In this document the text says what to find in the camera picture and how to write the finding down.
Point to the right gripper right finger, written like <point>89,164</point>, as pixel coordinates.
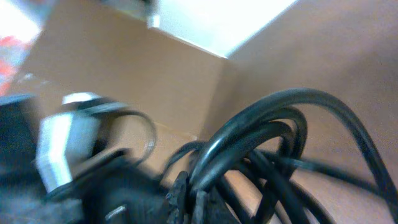
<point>210,208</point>

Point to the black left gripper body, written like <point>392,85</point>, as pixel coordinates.
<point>114,190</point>

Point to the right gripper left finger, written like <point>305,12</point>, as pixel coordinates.
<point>176,198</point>

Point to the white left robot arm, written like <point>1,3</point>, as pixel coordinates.
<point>23,194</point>

